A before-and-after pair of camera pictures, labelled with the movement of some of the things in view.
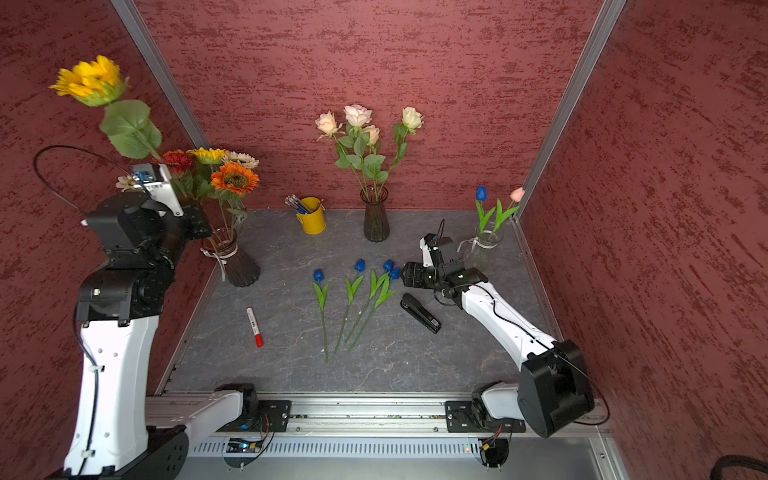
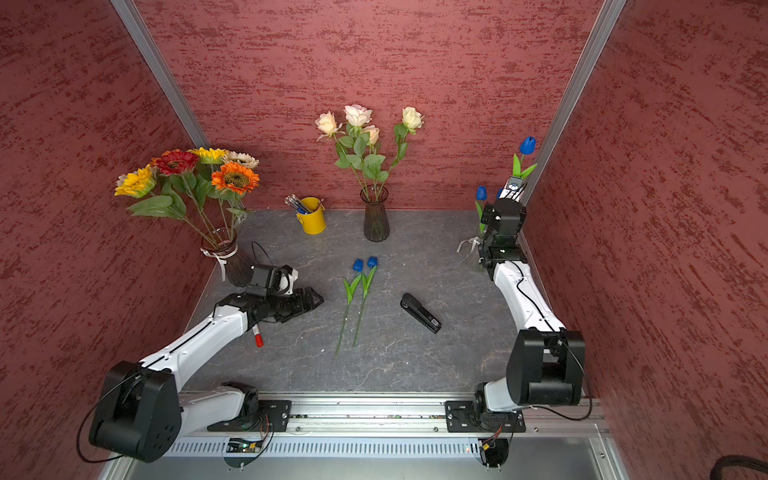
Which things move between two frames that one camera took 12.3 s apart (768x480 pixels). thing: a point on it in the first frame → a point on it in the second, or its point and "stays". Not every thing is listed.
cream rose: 373,162 stays
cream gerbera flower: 241,159 stays
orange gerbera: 236,178 stays
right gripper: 414,275 → 487,210
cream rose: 412,120 stays
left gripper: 201,224 → 300,307
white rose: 327,123 stays
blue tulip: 481,195 stays
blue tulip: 385,294 → 527,147
